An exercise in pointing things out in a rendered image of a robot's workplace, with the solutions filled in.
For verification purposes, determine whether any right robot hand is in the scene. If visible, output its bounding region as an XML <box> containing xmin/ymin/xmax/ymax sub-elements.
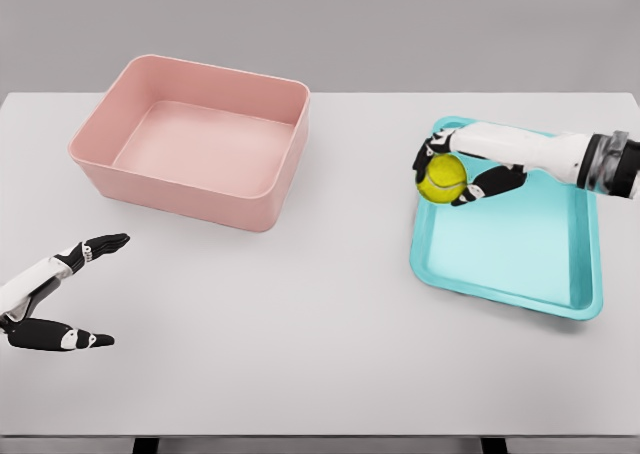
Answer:
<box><xmin>411</xmin><ymin>122</ymin><xmax>551</xmax><ymax>208</ymax></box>

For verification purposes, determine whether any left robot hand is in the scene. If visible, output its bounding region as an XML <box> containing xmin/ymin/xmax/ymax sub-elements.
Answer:
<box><xmin>0</xmin><ymin>232</ymin><xmax>131</xmax><ymax>351</ymax></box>

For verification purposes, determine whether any blue plastic tray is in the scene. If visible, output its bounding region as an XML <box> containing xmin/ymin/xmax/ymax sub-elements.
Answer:
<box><xmin>408</xmin><ymin>116</ymin><xmax>604</xmax><ymax>322</ymax></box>

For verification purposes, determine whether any yellow tennis ball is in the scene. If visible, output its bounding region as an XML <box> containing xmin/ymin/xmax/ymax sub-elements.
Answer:
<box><xmin>416</xmin><ymin>153</ymin><xmax>468</xmax><ymax>205</ymax></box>

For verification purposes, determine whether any pink plastic basket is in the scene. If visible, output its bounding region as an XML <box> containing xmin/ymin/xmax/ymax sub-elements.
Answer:
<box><xmin>67</xmin><ymin>54</ymin><xmax>310</xmax><ymax>234</ymax></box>

